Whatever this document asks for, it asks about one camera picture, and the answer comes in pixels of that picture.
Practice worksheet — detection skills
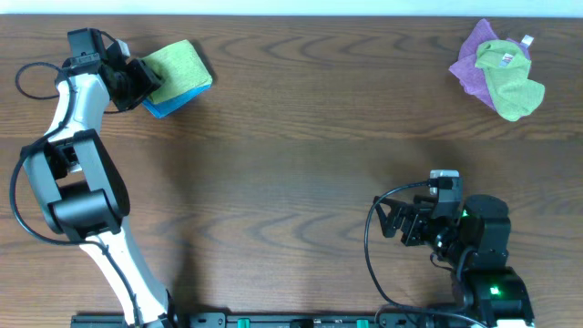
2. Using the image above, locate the purple cloth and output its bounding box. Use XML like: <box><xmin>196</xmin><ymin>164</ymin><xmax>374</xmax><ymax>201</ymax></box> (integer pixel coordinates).
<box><xmin>448</xmin><ymin>18</ymin><xmax>532</xmax><ymax>111</ymax></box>

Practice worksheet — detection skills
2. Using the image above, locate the right black cable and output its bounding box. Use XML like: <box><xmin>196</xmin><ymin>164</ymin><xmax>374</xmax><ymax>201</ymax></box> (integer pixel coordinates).
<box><xmin>363</xmin><ymin>179</ymin><xmax>491</xmax><ymax>328</ymax></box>

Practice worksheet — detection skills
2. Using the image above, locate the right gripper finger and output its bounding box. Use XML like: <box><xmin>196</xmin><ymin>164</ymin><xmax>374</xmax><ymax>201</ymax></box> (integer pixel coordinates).
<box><xmin>376</xmin><ymin>207</ymin><xmax>404</xmax><ymax>238</ymax></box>
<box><xmin>373</xmin><ymin>195</ymin><xmax>433</xmax><ymax>211</ymax></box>

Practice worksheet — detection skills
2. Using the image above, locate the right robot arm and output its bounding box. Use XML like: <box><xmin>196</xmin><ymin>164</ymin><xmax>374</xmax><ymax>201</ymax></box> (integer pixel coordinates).
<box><xmin>373</xmin><ymin>194</ymin><xmax>535</xmax><ymax>327</ymax></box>

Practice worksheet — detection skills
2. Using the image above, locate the crumpled olive green cloth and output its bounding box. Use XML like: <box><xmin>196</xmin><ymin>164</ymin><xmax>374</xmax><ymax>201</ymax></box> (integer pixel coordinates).
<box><xmin>475</xmin><ymin>40</ymin><xmax>546</xmax><ymax>122</ymax></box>

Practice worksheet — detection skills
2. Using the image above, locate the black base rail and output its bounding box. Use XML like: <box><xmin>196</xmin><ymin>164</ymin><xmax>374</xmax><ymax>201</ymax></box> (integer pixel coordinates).
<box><xmin>70</xmin><ymin>310</ymin><xmax>461</xmax><ymax>328</ymax></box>

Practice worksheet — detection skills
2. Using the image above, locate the light green cloth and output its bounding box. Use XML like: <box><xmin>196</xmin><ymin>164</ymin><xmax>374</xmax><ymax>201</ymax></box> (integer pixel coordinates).
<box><xmin>142</xmin><ymin>40</ymin><xmax>213</xmax><ymax>105</ymax></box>

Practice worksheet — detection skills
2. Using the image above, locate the folded blue cloth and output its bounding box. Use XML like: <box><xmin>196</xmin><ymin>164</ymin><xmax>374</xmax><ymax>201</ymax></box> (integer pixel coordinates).
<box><xmin>142</xmin><ymin>85</ymin><xmax>210</xmax><ymax>118</ymax></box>

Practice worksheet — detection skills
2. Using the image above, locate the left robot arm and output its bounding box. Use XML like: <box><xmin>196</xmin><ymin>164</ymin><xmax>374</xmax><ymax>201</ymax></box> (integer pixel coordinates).
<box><xmin>14</xmin><ymin>28</ymin><xmax>179</xmax><ymax>327</ymax></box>

